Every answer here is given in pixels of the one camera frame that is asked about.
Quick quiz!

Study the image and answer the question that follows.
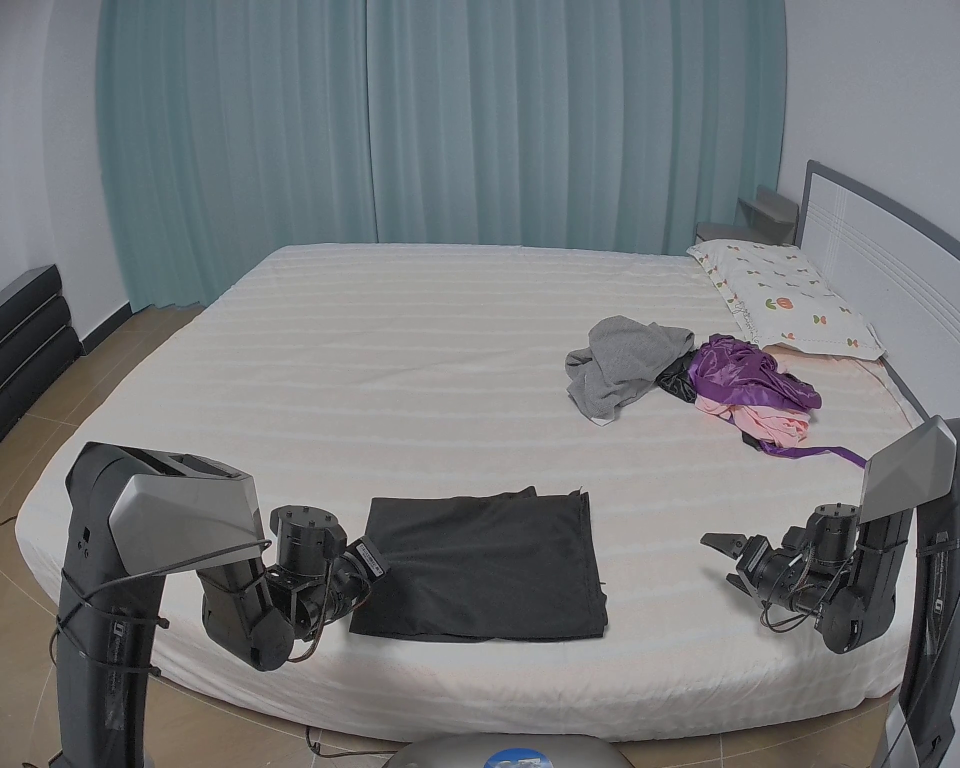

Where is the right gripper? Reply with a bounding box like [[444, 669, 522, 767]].
[[700, 530, 805, 612]]

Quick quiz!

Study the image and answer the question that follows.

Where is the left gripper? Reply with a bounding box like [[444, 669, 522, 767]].
[[328, 533, 388, 606]]

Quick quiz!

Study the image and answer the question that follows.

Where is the black T-shirt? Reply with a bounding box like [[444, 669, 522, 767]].
[[348, 486, 610, 645]]

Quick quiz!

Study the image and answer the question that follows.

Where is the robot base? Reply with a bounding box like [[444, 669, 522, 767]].
[[382, 733, 627, 768]]

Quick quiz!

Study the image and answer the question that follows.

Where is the bed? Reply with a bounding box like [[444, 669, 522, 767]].
[[15, 159, 960, 744]]

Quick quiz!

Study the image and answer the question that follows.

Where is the pink garment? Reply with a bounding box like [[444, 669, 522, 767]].
[[695, 393, 811, 444]]

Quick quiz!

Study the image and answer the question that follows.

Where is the purple garment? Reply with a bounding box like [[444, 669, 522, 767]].
[[688, 336, 871, 466]]

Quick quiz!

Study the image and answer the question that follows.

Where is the shiny black garment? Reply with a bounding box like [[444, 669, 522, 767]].
[[656, 352, 702, 402]]

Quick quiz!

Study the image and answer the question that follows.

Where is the grey garment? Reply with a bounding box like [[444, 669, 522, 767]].
[[564, 315, 697, 429]]

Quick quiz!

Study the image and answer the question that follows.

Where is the white printed pillow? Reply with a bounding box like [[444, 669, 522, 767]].
[[686, 238, 886, 363]]

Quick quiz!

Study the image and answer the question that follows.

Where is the grey bedside table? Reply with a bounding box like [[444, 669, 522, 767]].
[[695, 185, 800, 245]]

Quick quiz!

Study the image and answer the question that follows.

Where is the blue-green curtain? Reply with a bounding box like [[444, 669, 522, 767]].
[[93, 0, 376, 309], [365, 0, 789, 256]]

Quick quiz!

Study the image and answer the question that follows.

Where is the black cable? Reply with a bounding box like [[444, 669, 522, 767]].
[[303, 723, 391, 759], [56, 538, 275, 627]]

